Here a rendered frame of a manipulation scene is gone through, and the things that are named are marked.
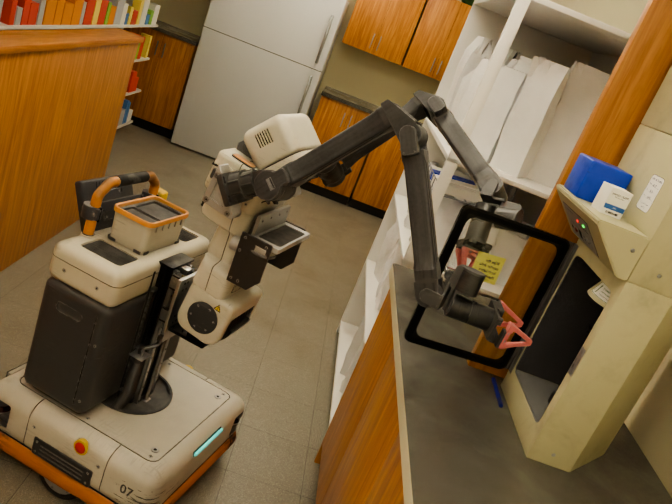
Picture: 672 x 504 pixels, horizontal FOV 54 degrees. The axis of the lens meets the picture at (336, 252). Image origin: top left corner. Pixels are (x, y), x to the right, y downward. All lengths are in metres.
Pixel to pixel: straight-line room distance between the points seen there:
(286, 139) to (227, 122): 4.56
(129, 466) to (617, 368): 1.41
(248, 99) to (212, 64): 0.45
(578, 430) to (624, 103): 0.79
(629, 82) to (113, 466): 1.79
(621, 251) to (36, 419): 1.75
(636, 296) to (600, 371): 0.19
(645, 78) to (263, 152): 0.99
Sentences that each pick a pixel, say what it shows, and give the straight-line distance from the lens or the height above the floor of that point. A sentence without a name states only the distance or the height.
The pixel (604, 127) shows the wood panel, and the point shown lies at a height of 1.67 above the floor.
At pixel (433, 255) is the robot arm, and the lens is 1.56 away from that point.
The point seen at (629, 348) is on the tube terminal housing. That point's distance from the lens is 1.56.
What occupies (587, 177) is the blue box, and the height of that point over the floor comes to 1.56.
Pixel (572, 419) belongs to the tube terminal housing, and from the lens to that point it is 1.61.
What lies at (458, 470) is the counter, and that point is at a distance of 1.46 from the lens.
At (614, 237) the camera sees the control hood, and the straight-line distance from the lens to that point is 1.44.
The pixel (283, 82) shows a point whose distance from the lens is 6.24.
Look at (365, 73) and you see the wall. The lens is 6.87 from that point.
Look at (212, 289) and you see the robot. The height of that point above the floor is 0.83.
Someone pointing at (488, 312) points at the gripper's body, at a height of 1.20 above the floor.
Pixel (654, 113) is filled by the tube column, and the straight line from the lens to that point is 1.71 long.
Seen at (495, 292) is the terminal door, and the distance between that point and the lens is 1.74.
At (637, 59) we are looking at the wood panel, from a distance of 1.78.
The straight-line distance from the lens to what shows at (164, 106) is 6.65.
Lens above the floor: 1.70
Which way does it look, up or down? 19 degrees down
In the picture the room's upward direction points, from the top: 22 degrees clockwise
